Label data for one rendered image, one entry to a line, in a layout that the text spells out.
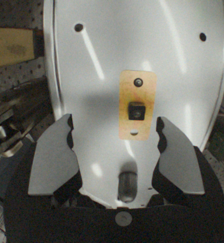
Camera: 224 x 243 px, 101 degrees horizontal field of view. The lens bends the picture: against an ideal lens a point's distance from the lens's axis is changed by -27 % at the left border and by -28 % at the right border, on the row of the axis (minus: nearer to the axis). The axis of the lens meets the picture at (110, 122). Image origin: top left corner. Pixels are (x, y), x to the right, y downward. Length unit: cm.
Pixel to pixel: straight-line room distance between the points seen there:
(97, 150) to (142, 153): 6
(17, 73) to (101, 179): 56
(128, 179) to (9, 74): 64
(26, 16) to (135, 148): 61
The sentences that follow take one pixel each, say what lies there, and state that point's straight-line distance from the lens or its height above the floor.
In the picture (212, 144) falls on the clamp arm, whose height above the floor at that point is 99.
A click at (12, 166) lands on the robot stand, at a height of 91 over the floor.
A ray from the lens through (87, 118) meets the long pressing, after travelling 15.
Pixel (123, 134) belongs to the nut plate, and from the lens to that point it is 16.
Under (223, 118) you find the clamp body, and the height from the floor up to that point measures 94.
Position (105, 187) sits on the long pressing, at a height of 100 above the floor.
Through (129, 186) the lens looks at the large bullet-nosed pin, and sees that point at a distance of 20.
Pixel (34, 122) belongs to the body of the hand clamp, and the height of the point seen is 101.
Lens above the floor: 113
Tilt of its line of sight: 59 degrees down
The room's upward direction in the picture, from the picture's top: 166 degrees counter-clockwise
